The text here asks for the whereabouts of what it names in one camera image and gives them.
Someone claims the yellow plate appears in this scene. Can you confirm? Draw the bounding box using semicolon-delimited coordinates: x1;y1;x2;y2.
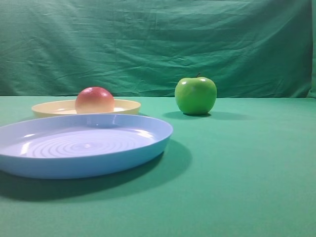
32;99;141;118

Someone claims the blue plate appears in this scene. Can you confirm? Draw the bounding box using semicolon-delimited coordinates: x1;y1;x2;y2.
0;114;173;179

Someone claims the green apple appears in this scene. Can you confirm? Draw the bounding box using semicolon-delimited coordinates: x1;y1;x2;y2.
175;74;217;116

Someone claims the green tablecloth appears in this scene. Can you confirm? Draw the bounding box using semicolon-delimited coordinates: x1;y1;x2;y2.
0;97;316;237

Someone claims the green backdrop cloth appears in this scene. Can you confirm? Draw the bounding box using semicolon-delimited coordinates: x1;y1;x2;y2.
0;0;316;98

